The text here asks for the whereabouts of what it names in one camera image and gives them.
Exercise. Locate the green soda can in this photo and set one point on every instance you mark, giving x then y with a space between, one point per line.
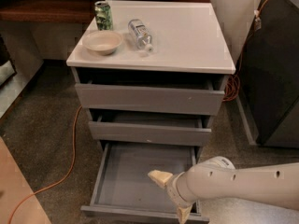
103 16

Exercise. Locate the white and grey drawer cabinet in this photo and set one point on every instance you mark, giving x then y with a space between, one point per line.
186 39

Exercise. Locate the grey top drawer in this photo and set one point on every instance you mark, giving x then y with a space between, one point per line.
179 95

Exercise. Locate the grey drawer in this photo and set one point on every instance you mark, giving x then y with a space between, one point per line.
179 95
151 128
124 192

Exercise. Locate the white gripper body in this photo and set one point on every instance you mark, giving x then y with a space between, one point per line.
175 190

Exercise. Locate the white bowl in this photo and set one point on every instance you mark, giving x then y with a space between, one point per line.
104 42

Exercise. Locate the grey middle drawer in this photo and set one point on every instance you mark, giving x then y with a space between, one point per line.
151 128

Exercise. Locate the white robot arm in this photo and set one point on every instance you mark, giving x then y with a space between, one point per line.
276 185

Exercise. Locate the dark wooden desk top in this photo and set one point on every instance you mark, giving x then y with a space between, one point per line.
64 11

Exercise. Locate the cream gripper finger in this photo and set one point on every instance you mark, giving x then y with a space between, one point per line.
183 214
160 178

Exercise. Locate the clear blue plastic bottle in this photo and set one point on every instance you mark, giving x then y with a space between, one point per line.
140 34

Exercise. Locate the grey bottom drawer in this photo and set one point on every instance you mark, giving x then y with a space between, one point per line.
124 192

